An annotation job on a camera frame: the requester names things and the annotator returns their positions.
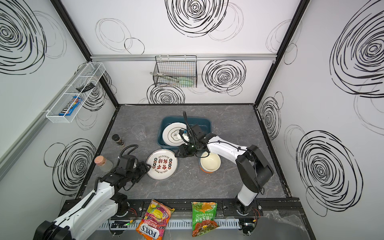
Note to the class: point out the white wire shelf basket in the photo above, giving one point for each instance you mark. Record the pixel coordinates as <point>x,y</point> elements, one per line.
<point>93,100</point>

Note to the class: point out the bowls cream inside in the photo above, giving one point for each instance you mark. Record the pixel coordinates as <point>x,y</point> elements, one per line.
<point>209,162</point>

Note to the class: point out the teal plastic bin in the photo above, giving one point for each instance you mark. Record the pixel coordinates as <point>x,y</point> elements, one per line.
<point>205,125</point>

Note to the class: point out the small dark spice bottle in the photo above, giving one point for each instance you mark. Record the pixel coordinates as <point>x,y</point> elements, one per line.
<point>117,139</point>

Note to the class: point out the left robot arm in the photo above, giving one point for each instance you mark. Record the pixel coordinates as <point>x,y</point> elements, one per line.
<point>102,203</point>

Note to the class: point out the pink capped bottle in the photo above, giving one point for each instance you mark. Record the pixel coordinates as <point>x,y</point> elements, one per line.
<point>104,164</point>

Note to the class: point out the green snack bag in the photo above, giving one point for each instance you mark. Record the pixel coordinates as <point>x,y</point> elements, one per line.
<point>203,220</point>

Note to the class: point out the white plate green flower motif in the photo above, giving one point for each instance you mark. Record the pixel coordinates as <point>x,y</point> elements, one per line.
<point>175,134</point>

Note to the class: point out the clear drinking glass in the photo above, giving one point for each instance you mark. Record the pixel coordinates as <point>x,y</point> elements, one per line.
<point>139,132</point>

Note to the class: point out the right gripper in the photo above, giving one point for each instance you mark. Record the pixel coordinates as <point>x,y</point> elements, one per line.
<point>184,149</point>

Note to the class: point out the blue M&M's candy bag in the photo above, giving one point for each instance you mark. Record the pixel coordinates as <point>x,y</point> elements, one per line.
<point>71,106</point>

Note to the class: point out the black wire basket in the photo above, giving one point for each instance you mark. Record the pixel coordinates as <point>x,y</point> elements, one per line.
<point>168,67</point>

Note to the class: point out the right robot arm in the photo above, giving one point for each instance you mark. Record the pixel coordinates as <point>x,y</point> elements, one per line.
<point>254,169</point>

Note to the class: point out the Fox's fruits candy bag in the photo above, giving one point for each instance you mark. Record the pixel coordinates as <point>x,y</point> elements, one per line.
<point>155,221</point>

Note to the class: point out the green item in basket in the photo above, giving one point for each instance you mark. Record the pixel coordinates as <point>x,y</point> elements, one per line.
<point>186,81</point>

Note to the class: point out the black remote in shelf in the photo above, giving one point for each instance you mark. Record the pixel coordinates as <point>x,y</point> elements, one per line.
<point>85,88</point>

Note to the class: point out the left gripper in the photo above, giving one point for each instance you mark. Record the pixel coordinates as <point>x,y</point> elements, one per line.
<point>139,169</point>

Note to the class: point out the white slotted cable duct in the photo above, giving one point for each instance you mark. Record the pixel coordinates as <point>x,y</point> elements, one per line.
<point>180,224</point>

